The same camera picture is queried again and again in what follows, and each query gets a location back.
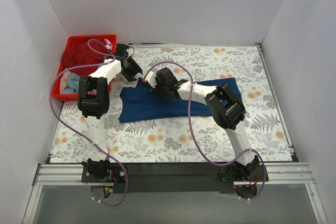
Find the blue Mickey Mouse t-shirt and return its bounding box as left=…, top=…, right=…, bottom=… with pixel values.
left=119, top=78, right=242, bottom=123

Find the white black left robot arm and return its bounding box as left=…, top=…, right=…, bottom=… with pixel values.
left=78, top=39, right=143, bottom=161

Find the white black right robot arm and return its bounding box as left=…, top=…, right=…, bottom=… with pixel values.
left=144, top=68, right=260, bottom=181

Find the floral patterned table mat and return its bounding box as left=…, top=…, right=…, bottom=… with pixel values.
left=50, top=46, right=291, bottom=163

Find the dark red t-shirt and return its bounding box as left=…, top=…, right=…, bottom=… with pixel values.
left=61, top=37, right=113, bottom=69

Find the red plastic bin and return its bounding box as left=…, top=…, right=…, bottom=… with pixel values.
left=51, top=34, right=117, bottom=102

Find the light blue t-shirt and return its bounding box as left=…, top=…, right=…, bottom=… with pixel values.
left=60, top=71, right=80, bottom=94

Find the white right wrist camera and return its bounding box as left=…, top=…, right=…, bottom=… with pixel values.
left=142, top=71, right=157, bottom=89

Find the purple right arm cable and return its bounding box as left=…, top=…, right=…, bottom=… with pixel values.
left=143, top=61, right=267, bottom=201

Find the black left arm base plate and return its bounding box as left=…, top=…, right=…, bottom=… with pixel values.
left=81, top=159, right=128, bottom=183

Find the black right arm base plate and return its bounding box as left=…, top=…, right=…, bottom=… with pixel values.
left=217, top=163, right=264, bottom=182

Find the aluminium frame rail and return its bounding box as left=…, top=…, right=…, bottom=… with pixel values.
left=23, top=162, right=328, bottom=223

